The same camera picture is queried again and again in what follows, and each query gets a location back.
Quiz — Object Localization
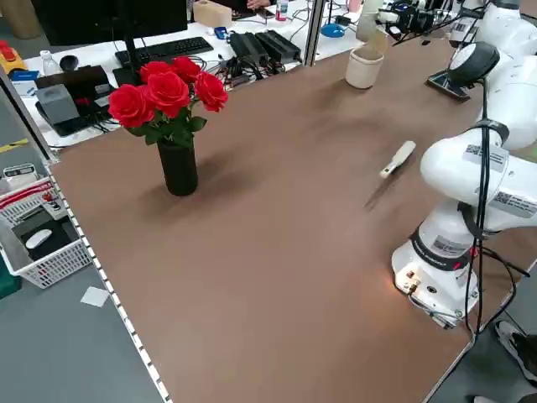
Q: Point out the white digital scale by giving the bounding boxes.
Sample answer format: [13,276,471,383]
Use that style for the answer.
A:
[3,163,39,194]

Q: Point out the white computer mouse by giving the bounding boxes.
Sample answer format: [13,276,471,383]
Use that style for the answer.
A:
[24,228,54,249]

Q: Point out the black base cables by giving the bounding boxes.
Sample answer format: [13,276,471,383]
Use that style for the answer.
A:
[473,247,530,337]

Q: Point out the white paper sheet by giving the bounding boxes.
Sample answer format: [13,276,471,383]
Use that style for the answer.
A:
[80,285,110,308]

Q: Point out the grey cube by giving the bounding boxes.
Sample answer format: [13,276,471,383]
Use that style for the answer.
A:
[36,83,81,125]

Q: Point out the rectangular metal tray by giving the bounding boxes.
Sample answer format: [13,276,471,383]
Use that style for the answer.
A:
[426,69,472,102]

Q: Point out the light wooden box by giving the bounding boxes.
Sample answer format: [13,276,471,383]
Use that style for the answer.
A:
[192,0,233,29]

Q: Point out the clear plastic water bottle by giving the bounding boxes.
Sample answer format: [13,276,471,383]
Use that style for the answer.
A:
[39,49,60,78]

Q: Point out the beige bin with lid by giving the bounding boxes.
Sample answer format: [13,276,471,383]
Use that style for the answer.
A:
[345,29,389,90]

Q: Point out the black cylindrical vase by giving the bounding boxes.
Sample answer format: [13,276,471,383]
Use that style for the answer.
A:
[157,140,199,196]

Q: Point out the black computer monitor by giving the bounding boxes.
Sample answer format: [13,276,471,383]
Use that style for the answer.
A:
[31,0,189,87]

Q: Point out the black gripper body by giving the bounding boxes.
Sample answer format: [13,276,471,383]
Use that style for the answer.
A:
[402,2,437,33]

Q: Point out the red rose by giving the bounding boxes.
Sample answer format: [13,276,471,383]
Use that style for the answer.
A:
[144,71,190,119]
[193,71,230,113]
[139,60,175,84]
[171,56,202,84]
[107,83,155,129]

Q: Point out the aluminium post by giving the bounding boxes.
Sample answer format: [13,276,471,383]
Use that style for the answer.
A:
[302,0,327,68]

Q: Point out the green rose stems and leaves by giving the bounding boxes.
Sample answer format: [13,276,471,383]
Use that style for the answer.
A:
[125,98,209,148]

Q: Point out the white plastic basket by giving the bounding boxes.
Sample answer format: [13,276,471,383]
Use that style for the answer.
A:
[0,175,94,290]

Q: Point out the aluminium table edge rail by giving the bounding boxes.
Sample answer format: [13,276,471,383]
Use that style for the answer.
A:
[44,161,174,403]

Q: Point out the beige hand brush black bristles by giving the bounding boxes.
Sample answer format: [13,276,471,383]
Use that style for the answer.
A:
[379,140,417,180]

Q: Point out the black keyboard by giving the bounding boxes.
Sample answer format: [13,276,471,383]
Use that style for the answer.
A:
[115,36,215,68]

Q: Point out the black mouse pad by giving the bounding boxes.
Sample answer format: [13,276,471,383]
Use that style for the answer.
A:
[12,208,81,262]

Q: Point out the black power supply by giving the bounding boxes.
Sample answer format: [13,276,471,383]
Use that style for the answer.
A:
[228,31,269,65]
[255,29,302,60]

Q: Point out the tangled black cable bundle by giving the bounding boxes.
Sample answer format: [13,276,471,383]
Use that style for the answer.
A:
[201,54,274,92]

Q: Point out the person's shoe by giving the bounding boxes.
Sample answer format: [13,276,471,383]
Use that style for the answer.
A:
[493,318,537,390]

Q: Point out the blue white carton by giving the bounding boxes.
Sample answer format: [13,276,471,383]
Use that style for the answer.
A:
[10,69,42,100]

